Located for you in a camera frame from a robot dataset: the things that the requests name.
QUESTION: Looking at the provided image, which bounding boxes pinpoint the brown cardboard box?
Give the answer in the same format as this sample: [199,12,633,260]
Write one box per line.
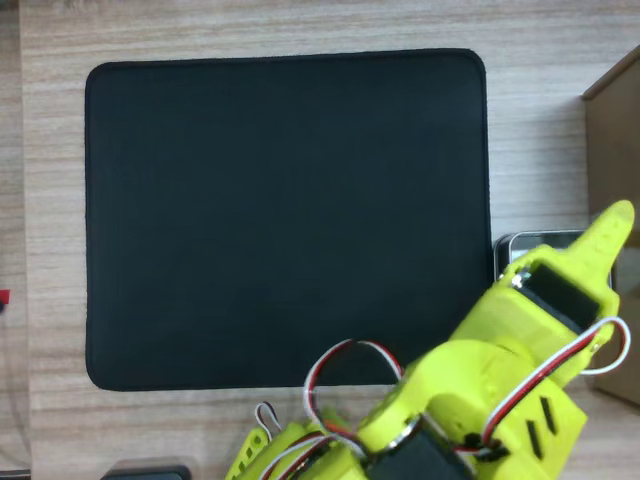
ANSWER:
[581,43,640,407]

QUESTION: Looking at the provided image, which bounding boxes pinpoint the black mouse mat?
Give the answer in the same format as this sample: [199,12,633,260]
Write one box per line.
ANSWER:
[83,47,495,393]

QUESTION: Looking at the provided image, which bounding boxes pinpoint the black flat device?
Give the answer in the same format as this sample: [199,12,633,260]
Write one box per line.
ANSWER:
[101,464,192,480]

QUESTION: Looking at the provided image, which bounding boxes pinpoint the red white black servo cable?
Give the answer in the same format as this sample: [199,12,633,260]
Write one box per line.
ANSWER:
[462,316,633,457]
[303,338,406,431]
[253,400,283,444]

